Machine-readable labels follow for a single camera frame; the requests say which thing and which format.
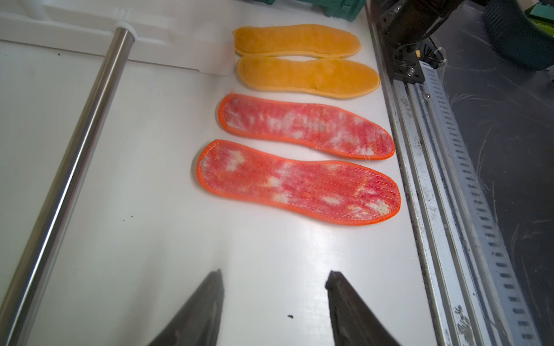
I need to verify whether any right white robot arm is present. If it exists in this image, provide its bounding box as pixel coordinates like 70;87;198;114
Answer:
369;0;463;84

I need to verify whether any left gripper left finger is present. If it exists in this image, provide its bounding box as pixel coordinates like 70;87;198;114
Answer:
150;269;224;346

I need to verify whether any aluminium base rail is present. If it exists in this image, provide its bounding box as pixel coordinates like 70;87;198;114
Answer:
370;25;541;345

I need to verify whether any teal bin with bricks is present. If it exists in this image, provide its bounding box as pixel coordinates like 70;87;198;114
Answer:
483;0;553;71

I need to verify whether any yellow fuzzy insole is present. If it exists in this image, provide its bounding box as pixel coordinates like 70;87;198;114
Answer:
233;24;362;58
237;56;380;99

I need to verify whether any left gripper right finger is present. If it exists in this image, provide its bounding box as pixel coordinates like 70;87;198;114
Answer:
325;271;399;346

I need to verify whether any metal clothes rack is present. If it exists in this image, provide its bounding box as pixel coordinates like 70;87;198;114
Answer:
1;1;235;345

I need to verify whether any red patterned insole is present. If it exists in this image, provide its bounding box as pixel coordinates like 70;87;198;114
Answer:
217;93;395;161
196;140;402;226

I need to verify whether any green plastic tool case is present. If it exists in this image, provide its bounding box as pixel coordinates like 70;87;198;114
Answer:
254;0;368;22

